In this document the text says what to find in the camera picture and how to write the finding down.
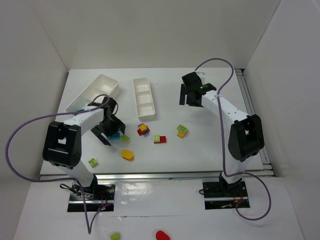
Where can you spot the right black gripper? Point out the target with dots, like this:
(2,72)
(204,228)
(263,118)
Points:
(187,94)

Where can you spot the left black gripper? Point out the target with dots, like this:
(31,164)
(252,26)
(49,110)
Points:
(110,128)

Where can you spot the teal long lego brick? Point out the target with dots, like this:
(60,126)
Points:
(115,136)

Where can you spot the lime lego brick front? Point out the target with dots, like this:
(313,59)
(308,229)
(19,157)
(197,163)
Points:
(93,162)

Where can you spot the lime lego brick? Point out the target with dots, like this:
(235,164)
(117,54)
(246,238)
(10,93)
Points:
(93,162)
(125,139)

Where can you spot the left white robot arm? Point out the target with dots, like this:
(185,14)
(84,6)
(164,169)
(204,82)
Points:
(63,142)

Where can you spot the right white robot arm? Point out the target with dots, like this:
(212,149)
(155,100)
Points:
(241,133)

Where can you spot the lime lego brick centre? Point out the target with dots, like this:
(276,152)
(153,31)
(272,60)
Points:
(125,139)

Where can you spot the lime and yellow lego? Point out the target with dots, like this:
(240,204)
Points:
(181,131)

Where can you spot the yellow oval lego piece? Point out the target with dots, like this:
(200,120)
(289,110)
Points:
(127,155)

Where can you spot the red yellow purple lego stack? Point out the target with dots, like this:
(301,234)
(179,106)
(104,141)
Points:
(143,130)

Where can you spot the centre white compartment tray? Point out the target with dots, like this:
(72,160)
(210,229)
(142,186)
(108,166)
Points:
(144,99)

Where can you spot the white compartment tray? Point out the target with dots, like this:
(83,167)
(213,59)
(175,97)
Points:
(102,84)
(144,99)

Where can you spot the left white compartment tray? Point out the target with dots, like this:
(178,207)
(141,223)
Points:
(102,84)

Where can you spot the lime and red lego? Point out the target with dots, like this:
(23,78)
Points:
(159,139)

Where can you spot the lime lego foreground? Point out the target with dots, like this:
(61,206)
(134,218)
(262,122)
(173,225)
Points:
(115,236)

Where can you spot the red oval lego foreground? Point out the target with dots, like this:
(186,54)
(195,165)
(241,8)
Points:
(161,235)

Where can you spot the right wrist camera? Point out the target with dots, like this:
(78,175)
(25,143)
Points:
(201,74)

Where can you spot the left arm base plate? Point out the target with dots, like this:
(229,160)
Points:
(103,199)

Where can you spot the front aluminium rail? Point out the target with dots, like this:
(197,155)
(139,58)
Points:
(160,176)

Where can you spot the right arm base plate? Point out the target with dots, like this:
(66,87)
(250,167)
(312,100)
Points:
(215,199)

